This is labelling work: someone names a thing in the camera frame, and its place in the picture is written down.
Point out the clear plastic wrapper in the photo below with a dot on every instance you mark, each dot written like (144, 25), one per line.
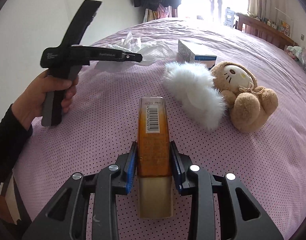
(151, 52)

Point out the white tissue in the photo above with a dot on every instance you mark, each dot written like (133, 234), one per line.
(126, 43)

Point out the wooden desk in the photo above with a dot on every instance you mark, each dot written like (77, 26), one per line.
(261, 30)

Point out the tan kitty plush toy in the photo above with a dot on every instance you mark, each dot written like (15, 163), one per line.
(250, 105)

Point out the orange gold bottle box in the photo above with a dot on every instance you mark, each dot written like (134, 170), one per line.
(154, 174)

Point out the white fluffy fur piece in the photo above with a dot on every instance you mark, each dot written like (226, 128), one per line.
(192, 85)

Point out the person's left hand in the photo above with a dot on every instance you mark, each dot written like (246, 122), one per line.
(30, 104)

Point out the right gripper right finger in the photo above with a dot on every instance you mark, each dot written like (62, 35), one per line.
(241, 215)

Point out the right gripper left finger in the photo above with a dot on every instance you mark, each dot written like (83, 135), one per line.
(65, 215)

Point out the pink pillow with teal frill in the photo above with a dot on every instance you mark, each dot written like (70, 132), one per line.
(297, 54)

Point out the grey blue cardboard box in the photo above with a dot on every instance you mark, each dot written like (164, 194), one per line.
(193, 52)

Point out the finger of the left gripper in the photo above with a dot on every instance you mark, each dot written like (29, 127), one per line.
(85, 54)

